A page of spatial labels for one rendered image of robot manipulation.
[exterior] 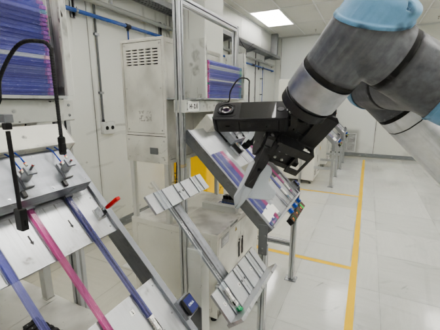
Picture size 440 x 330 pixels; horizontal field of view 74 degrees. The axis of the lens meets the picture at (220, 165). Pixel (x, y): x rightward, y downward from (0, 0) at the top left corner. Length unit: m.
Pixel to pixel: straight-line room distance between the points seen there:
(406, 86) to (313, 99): 0.10
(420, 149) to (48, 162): 0.88
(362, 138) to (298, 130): 7.62
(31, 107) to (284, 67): 7.64
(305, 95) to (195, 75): 1.37
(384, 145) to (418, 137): 7.55
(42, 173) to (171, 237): 1.15
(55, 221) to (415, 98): 0.84
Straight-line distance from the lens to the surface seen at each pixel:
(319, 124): 0.44
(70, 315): 1.30
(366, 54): 0.37
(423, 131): 0.55
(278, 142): 0.44
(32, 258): 0.86
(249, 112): 0.44
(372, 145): 8.09
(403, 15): 0.37
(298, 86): 0.40
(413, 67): 0.39
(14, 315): 1.40
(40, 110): 1.03
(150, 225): 1.98
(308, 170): 5.12
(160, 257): 2.04
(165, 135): 1.74
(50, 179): 0.92
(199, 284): 1.18
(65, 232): 0.91
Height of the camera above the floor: 1.37
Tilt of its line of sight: 12 degrees down
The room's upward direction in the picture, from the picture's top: straight up
